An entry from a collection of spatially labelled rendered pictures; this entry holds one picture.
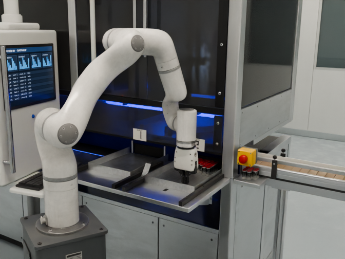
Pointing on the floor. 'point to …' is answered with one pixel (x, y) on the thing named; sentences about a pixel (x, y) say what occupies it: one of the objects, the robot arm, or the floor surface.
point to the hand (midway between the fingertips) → (185, 180)
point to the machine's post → (231, 125)
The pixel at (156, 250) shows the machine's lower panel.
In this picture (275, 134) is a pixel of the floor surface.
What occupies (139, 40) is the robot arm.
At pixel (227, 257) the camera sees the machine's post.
